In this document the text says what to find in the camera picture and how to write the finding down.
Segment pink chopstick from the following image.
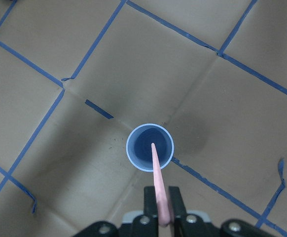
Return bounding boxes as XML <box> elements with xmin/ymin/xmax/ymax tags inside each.
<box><xmin>151</xmin><ymin>143</ymin><xmax>171</xmax><ymax>227</ymax></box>

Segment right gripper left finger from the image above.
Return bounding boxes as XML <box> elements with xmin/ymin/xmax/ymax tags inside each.
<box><xmin>143</xmin><ymin>186</ymin><xmax>159</xmax><ymax>237</ymax></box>

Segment blue plastic cup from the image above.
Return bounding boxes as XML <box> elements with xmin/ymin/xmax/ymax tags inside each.
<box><xmin>126</xmin><ymin>123</ymin><xmax>175</xmax><ymax>172</ymax></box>

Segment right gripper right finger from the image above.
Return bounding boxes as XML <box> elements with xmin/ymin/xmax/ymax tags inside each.
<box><xmin>169</xmin><ymin>186</ymin><xmax>189</xmax><ymax>237</ymax></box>

